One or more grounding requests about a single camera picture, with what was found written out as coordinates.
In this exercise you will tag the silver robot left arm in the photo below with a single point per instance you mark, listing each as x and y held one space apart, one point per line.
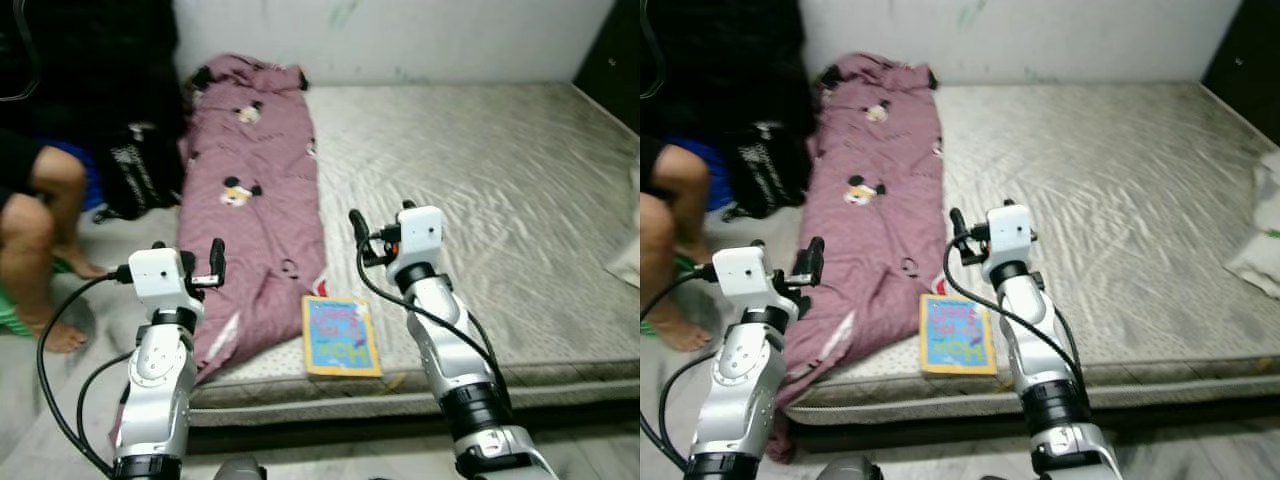
735 385
160 380

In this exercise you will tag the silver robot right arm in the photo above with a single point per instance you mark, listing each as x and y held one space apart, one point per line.
450 350
1040 350

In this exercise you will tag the seated person in black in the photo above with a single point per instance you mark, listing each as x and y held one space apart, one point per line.
660 250
30 240

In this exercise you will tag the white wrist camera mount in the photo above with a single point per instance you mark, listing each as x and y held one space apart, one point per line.
745 275
420 235
1010 232
160 275

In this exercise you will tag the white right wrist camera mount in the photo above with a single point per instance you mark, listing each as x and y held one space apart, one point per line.
1010 232
420 235

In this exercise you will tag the blue fabric item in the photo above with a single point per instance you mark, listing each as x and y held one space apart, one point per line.
715 180
88 180

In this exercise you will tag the purple cartoon mouse blanket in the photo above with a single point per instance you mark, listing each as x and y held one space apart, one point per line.
250 240
870 240

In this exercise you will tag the colourful children's book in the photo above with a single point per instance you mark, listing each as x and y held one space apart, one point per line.
340 335
955 335

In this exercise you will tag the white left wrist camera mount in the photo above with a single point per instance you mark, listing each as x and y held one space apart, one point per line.
160 275
745 275

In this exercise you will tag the grey quilted mattress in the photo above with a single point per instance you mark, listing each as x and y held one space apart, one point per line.
1100 200
480 200

